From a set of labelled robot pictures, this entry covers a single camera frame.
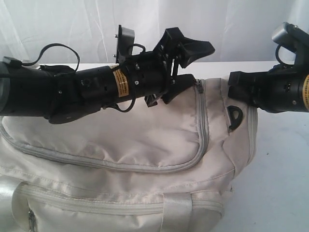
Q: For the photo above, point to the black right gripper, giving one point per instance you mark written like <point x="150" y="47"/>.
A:
<point x="275" y="91"/>

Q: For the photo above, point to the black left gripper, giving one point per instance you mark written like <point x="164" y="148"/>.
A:
<point x="152" y="74"/>

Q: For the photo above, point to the cream fabric duffel bag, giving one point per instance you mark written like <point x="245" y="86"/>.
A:
<point x="166" y="168"/>

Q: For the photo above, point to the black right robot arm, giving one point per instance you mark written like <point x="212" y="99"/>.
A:
<point x="305" y="88"/>

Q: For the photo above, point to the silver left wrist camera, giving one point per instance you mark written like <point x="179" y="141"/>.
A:
<point x="125" y="39"/>

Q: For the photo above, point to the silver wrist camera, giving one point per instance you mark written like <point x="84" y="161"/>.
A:
<point x="292" y="38"/>
<point x="125" y="39"/>

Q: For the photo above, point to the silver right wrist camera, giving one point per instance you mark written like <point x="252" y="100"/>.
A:
<point x="292" y="38"/>

